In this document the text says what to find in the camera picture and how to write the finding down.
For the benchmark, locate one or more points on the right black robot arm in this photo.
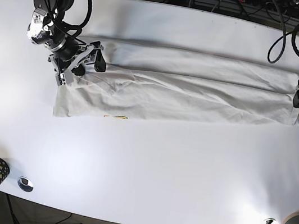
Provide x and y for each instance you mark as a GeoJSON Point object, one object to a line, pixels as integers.
{"type": "Point", "coordinates": [47, 26]}

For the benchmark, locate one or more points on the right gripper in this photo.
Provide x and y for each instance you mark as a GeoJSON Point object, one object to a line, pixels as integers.
{"type": "Point", "coordinates": [69, 59]}

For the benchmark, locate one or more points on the cream graphic print T-shirt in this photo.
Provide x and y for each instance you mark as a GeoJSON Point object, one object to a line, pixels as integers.
{"type": "Point", "coordinates": [154, 83]}

